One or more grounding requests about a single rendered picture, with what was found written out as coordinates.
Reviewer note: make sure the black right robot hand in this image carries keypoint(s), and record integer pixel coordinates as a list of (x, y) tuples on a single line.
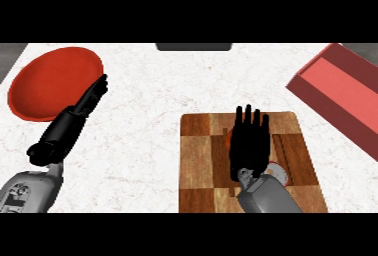
[(250, 143)]

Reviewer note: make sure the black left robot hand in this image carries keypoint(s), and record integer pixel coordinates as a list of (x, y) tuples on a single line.
[(64, 131)]

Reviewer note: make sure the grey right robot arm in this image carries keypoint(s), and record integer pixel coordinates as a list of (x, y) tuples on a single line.
[(267, 195)]

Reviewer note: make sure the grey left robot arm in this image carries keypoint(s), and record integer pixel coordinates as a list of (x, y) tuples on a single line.
[(30, 191)]

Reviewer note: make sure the red tomato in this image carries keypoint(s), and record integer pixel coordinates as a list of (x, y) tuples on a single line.
[(228, 138)]

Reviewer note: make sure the wooden checkered cutting board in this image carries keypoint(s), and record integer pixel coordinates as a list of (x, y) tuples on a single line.
[(201, 160)]

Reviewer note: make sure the red open box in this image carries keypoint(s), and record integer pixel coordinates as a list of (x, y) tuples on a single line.
[(344, 96)]

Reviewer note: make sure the pale can with red rim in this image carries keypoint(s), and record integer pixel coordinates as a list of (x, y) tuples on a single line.
[(278, 171)]

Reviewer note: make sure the red round plate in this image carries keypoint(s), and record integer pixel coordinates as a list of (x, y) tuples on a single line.
[(53, 83)]

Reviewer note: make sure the dark grey flat appliance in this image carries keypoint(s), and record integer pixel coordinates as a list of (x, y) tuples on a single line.
[(194, 46)]

